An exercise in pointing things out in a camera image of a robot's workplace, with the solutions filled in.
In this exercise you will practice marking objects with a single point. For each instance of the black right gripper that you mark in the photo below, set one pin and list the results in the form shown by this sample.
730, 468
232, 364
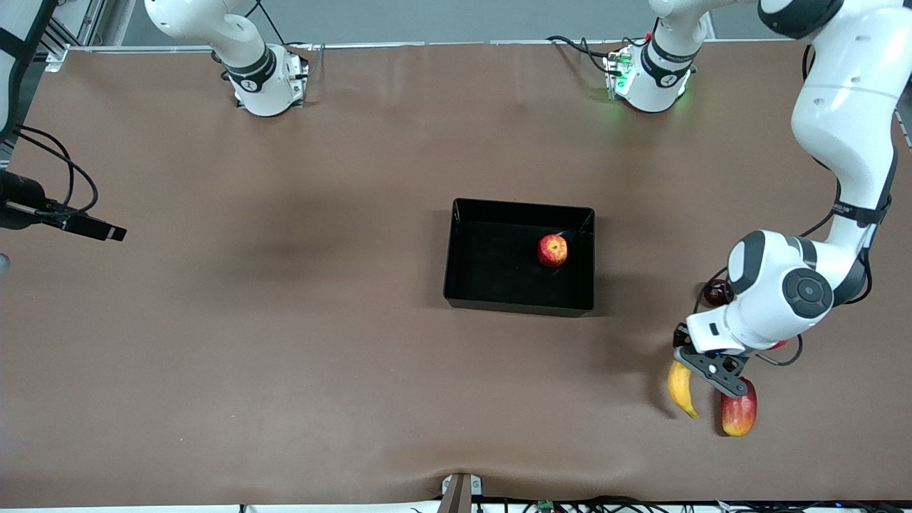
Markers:
20, 201

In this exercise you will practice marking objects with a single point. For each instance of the yellow banana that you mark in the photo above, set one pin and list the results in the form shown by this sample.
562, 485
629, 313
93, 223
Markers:
682, 392

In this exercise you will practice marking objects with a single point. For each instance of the red yellow striped apple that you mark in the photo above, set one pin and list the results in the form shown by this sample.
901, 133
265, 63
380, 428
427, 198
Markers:
552, 251

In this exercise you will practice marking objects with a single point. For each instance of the black plastic box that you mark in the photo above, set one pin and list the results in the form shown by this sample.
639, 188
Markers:
499, 271

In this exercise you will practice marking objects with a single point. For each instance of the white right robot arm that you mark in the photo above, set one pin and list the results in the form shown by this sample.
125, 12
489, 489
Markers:
214, 28

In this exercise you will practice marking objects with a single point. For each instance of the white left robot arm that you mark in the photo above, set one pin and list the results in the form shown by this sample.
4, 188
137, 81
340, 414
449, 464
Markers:
848, 107

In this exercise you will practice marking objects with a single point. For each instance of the dark purple plum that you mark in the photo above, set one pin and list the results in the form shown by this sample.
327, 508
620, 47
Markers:
714, 293

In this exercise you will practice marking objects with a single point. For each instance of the red yellow mango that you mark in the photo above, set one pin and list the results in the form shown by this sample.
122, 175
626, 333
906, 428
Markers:
741, 417

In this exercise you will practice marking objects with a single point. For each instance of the aluminium frame structure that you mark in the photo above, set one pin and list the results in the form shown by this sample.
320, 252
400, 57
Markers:
85, 18

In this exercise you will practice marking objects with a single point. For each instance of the metal bracket with post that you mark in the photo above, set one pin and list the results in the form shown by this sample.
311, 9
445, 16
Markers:
456, 495

